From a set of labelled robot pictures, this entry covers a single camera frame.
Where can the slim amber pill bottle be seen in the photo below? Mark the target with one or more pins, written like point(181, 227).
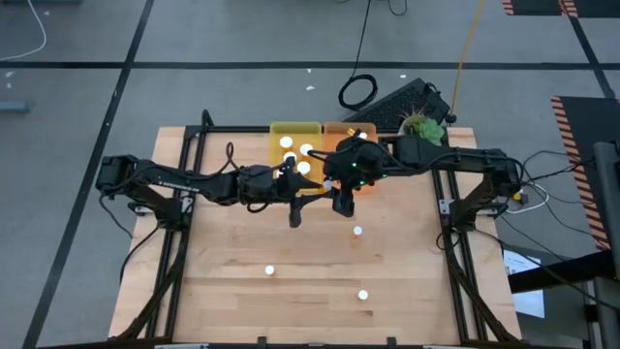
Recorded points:
point(328, 184)

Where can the yellow translucent plastic bin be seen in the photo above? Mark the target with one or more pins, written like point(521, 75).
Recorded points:
point(278, 131)

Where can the black mat with hazard stripes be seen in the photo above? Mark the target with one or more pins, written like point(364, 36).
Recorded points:
point(591, 126)
point(542, 7)

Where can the black aluminium table frame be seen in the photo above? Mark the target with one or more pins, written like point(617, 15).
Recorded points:
point(232, 129)

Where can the orange translucent plastic bin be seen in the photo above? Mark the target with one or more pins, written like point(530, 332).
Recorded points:
point(334, 133)

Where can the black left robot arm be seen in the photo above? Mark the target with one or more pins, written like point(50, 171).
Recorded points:
point(169, 177)

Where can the tall amber pill bottle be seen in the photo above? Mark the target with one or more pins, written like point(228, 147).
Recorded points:
point(362, 295)
point(269, 270)

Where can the green plant in patterned pot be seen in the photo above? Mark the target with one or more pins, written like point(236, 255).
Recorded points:
point(426, 130)

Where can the black stand beam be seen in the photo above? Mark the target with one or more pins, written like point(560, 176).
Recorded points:
point(557, 274)

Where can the small amber pill bottle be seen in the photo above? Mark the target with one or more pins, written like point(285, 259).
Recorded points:
point(357, 231)
point(289, 156)

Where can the grey floor block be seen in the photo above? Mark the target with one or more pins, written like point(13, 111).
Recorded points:
point(14, 106)

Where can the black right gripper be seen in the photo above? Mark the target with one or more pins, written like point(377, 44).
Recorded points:
point(358, 162)

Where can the stout amber pill bottle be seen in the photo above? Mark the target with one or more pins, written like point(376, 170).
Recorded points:
point(286, 141)

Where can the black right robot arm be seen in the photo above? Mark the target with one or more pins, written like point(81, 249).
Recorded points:
point(460, 157)

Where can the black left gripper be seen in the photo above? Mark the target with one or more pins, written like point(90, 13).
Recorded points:
point(261, 184)

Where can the white paper sheet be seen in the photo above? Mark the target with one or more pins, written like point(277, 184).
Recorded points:
point(525, 300)

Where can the large labelled amber pill bottle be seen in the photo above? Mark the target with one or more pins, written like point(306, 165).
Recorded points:
point(303, 168)

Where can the grey metal pole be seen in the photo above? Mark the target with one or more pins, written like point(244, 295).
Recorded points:
point(608, 218)

